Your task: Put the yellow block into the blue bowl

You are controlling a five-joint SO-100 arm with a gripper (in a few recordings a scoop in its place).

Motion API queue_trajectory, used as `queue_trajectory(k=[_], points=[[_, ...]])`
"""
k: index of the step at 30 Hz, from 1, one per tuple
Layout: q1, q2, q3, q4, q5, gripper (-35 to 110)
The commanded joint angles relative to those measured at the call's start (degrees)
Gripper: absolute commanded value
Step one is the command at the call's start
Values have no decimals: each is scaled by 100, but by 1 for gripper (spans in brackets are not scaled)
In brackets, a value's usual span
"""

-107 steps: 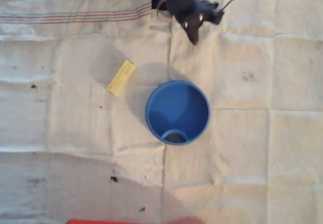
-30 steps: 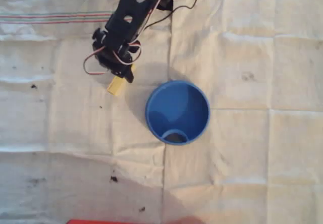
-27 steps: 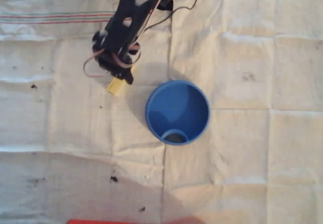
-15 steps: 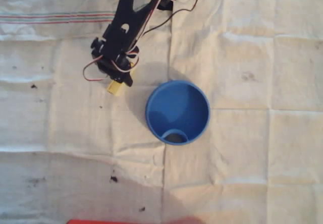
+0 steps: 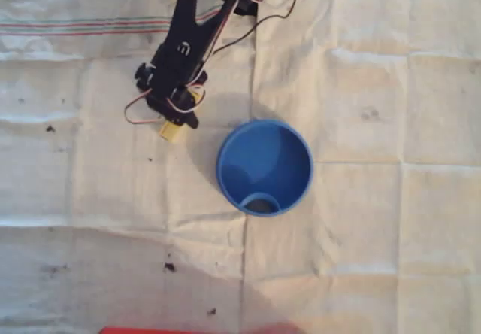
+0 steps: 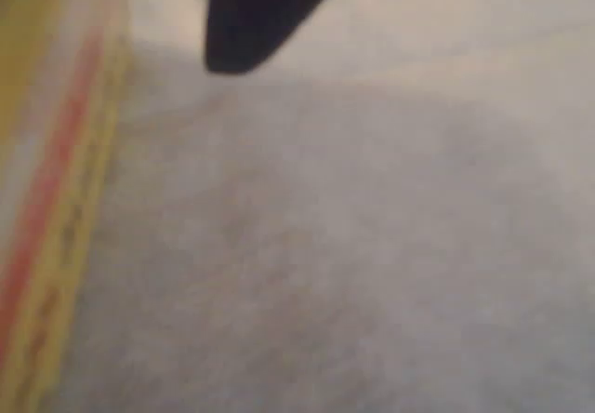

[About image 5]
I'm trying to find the yellow rectangular block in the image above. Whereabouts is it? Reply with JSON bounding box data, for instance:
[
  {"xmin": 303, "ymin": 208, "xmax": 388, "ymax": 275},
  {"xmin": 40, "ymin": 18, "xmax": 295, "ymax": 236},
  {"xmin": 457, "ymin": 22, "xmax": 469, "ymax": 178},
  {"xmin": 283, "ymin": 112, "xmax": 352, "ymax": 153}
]
[{"xmin": 159, "ymin": 88, "xmax": 207, "ymax": 144}]

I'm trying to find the white red gripper servo wire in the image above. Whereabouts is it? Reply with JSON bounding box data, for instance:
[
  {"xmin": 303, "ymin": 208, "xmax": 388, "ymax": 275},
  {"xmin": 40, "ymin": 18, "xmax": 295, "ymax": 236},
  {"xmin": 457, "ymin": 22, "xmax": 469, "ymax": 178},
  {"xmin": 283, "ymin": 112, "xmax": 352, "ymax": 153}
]
[{"xmin": 124, "ymin": 83, "xmax": 207, "ymax": 125}]

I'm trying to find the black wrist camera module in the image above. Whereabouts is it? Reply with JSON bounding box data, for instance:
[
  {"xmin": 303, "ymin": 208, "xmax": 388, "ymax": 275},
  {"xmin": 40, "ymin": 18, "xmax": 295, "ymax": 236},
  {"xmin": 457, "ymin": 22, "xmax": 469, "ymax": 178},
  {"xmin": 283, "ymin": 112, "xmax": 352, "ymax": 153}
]
[{"xmin": 135, "ymin": 62, "xmax": 156, "ymax": 89}]

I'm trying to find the thin black cable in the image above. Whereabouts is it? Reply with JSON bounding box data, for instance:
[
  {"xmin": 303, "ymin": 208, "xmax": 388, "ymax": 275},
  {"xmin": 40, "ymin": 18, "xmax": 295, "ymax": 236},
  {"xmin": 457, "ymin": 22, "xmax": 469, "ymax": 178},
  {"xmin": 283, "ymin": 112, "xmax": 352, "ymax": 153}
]
[{"xmin": 201, "ymin": 0, "xmax": 307, "ymax": 65}]

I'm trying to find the red flat object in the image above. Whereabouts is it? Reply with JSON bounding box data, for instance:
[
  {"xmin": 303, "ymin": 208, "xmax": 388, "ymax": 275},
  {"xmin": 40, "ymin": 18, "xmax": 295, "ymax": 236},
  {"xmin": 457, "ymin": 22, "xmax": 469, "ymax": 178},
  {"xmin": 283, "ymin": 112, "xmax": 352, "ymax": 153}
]
[{"xmin": 98, "ymin": 325, "xmax": 301, "ymax": 334}]

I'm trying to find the white cloth with coloured stripes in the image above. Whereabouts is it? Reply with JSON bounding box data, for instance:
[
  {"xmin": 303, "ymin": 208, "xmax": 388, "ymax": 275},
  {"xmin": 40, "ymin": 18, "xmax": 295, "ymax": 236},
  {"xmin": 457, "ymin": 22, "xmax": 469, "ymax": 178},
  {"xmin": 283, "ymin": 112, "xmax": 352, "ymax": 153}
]
[{"xmin": 0, "ymin": 0, "xmax": 481, "ymax": 334}]

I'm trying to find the blue plastic cup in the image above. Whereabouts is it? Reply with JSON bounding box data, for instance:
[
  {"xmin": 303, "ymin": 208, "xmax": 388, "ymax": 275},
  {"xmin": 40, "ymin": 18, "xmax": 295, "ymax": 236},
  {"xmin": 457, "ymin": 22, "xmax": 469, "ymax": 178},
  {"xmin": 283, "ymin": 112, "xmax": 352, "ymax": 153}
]
[{"xmin": 216, "ymin": 119, "xmax": 314, "ymax": 218}]

